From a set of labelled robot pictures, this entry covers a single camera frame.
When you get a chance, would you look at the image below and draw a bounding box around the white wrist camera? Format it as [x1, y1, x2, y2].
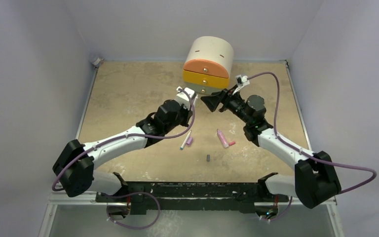
[174, 86, 198, 110]
[232, 75, 250, 95]

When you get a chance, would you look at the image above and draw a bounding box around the white pen blue tip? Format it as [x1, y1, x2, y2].
[180, 130, 192, 150]

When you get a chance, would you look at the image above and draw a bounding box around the purple pen cap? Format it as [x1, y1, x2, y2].
[186, 137, 193, 146]

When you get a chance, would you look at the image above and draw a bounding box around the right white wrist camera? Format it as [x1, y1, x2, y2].
[232, 75, 250, 95]

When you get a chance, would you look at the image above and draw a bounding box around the aluminium frame rail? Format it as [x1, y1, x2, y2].
[40, 61, 343, 237]

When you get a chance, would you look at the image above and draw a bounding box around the pink marker pen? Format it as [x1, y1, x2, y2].
[217, 129, 229, 149]

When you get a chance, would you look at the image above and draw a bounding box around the grey corner bracket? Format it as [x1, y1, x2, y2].
[91, 56, 104, 68]

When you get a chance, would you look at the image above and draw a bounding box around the small three-drawer cabinet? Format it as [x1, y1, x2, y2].
[182, 36, 234, 95]

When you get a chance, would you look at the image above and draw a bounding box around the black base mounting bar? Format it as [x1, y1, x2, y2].
[96, 181, 289, 215]

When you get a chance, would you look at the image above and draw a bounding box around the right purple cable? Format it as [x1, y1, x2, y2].
[246, 72, 378, 223]

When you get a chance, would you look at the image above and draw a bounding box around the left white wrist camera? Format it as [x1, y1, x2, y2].
[174, 86, 198, 110]

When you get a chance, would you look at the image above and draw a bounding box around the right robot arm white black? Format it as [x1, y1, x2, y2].
[201, 89, 341, 209]

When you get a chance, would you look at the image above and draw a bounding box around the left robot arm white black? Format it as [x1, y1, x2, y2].
[51, 98, 194, 202]

